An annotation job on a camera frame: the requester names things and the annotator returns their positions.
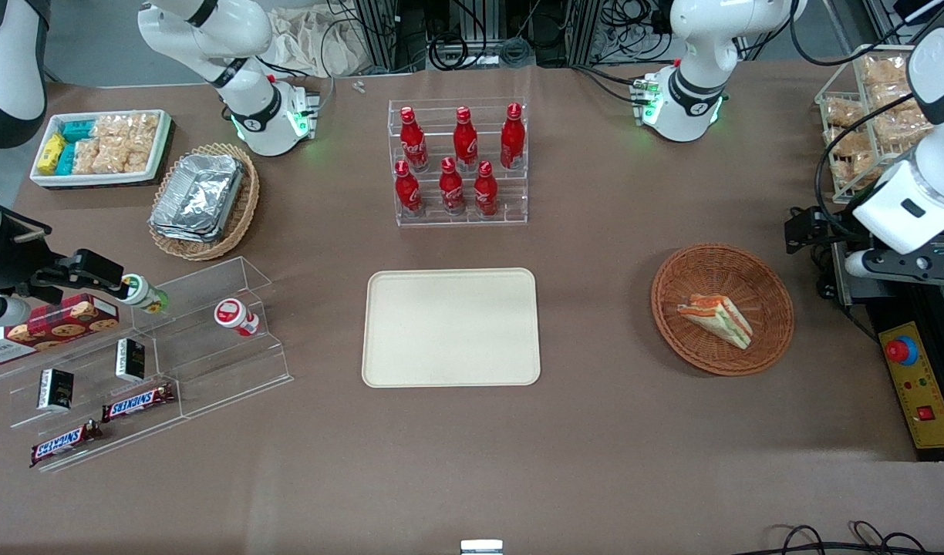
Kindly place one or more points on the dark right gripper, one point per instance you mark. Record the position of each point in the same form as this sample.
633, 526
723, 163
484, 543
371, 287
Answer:
26, 269

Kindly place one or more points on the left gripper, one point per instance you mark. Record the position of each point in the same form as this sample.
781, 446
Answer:
820, 229

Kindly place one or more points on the triangular sandwich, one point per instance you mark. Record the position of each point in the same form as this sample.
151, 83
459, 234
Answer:
717, 318

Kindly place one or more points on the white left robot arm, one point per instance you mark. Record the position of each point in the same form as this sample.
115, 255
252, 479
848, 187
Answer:
699, 46

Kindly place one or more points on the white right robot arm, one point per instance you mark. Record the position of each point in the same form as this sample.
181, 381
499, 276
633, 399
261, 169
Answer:
210, 31

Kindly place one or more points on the round brown wicker basket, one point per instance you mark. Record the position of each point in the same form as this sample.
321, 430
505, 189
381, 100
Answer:
719, 266

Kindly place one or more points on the white rectangular snack tray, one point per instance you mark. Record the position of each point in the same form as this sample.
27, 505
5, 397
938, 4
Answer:
163, 146

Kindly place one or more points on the oval tan wicker basket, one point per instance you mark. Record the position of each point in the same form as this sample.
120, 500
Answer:
244, 208

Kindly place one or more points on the beige rectangular tray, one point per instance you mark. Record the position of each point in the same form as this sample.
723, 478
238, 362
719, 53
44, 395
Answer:
450, 327

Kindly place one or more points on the red plaid cookie box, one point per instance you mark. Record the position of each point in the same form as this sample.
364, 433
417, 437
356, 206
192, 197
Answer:
63, 322

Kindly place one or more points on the green-capped small bottle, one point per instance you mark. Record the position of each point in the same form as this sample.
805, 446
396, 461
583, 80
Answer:
142, 293

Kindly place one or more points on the bagged fried snack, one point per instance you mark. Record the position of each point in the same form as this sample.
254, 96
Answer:
900, 123
886, 71
858, 173
844, 112

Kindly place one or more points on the small black box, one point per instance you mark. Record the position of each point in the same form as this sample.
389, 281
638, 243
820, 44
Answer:
130, 360
55, 389

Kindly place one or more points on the teal snack pack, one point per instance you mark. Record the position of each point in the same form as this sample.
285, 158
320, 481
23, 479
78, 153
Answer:
66, 159
79, 130

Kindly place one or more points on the clear bag of crackers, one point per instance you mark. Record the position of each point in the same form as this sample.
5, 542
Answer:
125, 126
141, 153
111, 156
86, 156

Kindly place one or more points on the yellow snack pack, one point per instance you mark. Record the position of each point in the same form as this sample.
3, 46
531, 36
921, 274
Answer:
51, 154

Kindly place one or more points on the Snickers chocolate bar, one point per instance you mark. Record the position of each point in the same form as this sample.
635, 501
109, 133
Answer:
63, 444
136, 403

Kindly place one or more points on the stacked aluminium foil trays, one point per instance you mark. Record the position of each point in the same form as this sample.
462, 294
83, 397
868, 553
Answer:
198, 196

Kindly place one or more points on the clear acrylic stepped shelf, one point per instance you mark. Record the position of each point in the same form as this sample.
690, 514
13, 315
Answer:
210, 362

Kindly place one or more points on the red-capped small bottle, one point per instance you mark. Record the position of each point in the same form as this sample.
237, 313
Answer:
234, 316

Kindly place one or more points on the yellow emergency stop box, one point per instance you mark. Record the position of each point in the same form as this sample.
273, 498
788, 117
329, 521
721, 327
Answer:
921, 393

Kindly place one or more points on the red cola bottle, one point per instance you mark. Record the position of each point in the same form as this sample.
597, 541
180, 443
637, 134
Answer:
465, 142
407, 191
451, 190
485, 191
512, 140
412, 142

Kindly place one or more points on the crumpled beige cloth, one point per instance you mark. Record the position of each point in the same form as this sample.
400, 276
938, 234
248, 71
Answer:
310, 42

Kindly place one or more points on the clear acrylic bottle rack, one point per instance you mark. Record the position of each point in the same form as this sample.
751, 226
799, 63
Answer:
456, 219

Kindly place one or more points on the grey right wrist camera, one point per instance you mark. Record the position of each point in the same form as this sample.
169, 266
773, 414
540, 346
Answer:
5, 310

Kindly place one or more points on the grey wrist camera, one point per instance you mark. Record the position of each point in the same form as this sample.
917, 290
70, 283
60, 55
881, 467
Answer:
5, 310
896, 264

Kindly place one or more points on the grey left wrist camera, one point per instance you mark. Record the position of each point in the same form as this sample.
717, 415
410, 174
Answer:
896, 264

